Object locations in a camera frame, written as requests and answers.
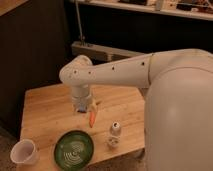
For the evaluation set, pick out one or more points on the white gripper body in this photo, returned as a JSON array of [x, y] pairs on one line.
[[81, 96]]

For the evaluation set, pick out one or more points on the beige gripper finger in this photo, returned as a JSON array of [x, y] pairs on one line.
[[94, 107]]

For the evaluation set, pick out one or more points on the white ceramic cup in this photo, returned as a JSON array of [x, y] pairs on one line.
[[24, 152]]

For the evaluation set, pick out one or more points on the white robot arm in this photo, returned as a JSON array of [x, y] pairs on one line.
[[178, 112]]

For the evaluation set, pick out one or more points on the green ceramic bowl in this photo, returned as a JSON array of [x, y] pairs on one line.
[[73, 151]]

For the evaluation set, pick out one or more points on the orange carrot toy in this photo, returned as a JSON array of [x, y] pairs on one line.
[[92, 118]]

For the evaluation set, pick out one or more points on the blue small object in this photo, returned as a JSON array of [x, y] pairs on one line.
[[81, 110]]

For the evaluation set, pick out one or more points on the small white bottle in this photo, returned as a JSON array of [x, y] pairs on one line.
[[114, 135]]

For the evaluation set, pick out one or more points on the vertical metal pole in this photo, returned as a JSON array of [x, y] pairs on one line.
[[82, 38]]

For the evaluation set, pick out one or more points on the cluttered white shelf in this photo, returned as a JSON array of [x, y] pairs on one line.
[[195, 9]]

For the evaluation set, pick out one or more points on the grey metal rail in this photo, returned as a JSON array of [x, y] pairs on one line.
[[101, 53]]

